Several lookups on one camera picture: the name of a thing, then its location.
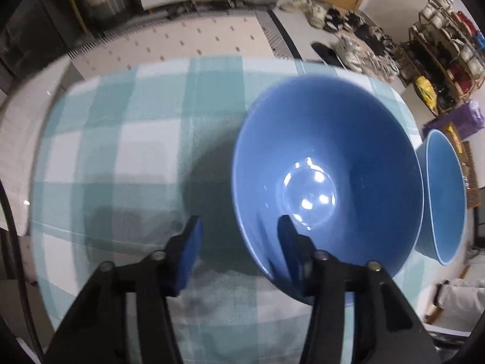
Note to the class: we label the wooden shoe rack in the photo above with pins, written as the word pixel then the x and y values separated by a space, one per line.
pixel 447 64

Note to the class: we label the blue bowl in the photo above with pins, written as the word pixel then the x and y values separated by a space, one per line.
pixel 341 140
pixel 443 197

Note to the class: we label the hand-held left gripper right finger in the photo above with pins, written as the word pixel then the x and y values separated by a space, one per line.
pixel 290 250

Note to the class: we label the beige patterned rug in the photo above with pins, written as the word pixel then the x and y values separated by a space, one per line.
pixel 189 34

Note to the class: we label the white cloth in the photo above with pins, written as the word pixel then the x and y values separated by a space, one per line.
pixel 462 299

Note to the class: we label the yellow bag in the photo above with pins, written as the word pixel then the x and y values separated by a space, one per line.
pixel 426 91

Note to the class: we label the brown patterned mat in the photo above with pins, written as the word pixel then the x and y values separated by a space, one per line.
pixel 471 178

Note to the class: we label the purple bag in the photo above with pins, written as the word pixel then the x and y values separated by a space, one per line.
pixel 466 117

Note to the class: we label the teal checked tablecloth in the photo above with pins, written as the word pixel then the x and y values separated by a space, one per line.
pixel 113 159

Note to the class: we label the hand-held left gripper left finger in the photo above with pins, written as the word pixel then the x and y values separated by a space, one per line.
pixel 189 250

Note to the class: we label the row of shoes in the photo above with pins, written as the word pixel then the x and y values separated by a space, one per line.
pixel 348 49

